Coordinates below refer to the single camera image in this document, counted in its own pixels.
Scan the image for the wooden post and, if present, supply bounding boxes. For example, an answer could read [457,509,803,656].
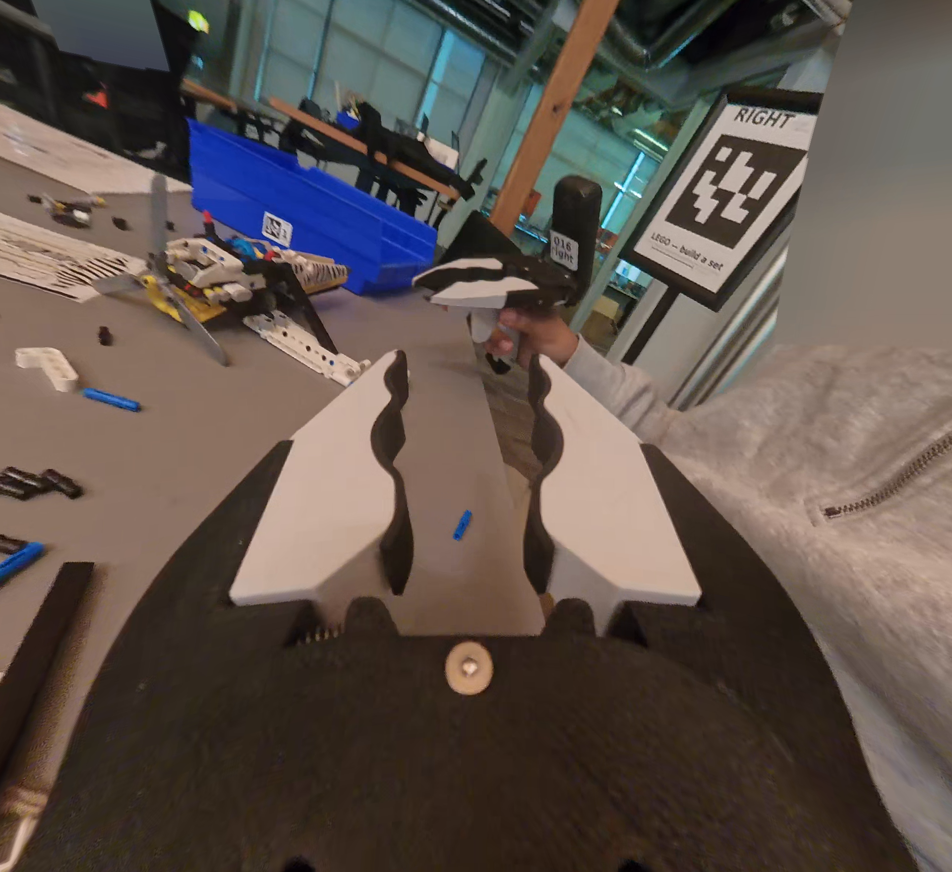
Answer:
[489,0,659,237]

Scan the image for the framed printed sign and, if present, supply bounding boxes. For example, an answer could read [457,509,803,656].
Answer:
[621,90,825,367]

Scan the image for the black flat panel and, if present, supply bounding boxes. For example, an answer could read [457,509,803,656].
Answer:
[439,210,522,267]

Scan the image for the person's right hand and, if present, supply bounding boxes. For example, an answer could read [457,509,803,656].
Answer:
[482,307,581,371]

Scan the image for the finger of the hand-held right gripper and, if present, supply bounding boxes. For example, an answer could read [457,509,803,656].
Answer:
[427,276,553,308]
[413,258,516,287]

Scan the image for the white angled lego beam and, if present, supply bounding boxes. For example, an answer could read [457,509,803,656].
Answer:
[15,346,80,394]

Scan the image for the pile of loose lego pieces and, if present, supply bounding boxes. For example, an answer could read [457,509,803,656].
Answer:
[0,466,96,851]

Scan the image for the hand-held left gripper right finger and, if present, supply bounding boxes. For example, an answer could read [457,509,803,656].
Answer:
[524,353,702,637]

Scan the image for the blue storage bin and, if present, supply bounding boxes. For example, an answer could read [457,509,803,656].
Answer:
[186,117,438,296]

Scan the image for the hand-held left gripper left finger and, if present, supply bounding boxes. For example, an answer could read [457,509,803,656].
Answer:
[229,350,415,605]

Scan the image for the person's right forearm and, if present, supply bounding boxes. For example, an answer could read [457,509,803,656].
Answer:
[561,337,674,445]

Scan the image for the white zebra lego helicopter model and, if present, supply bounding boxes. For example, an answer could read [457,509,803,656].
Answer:
[93,173,371,388]

